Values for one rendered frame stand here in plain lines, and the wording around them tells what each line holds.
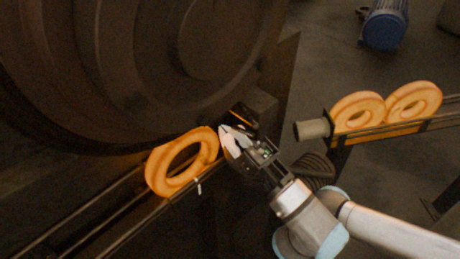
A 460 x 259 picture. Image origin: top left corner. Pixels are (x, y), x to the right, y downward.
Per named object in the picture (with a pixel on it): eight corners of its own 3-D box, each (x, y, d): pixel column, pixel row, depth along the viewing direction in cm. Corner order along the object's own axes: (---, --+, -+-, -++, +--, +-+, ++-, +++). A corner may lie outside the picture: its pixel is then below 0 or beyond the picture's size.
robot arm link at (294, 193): (300, 198, 72) (274, 224, 67) (286, 183, 73) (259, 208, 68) (318, 187, 64) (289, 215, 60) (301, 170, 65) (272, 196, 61)
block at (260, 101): (228, 152, 93) (228, 93, 76) (246, 139, 97) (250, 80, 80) (253, 173, 88) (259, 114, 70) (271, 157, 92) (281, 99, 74)
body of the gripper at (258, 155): (263, 132, 67) (301, 172, 64) (253, 148, 75) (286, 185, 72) (239, 150, 64) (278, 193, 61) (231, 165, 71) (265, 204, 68)
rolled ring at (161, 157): (218, 115, 64) (208, 107, 66) (144, 162, 55) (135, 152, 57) (220, 165, 77) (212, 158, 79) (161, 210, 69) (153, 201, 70)
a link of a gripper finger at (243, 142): (233, 109, 71) (259, 137, 69) (228, 122, 76) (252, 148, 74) (223, 116, 69) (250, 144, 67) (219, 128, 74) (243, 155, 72)
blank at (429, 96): (388, 85, 79) (394, 93, 77) (444, 75, 80) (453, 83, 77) (374, 125, 91) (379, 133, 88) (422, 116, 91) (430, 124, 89)
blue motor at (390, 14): (353, 51, 235) (367, 8, 210) (364, 21, 270) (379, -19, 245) (394, 61, 226) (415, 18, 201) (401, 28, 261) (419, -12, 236)
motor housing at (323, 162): (254, 248, 128) (266, 178, 89) (287, 216, 139) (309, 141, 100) (277, 271, 122) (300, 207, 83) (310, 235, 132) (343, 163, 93)
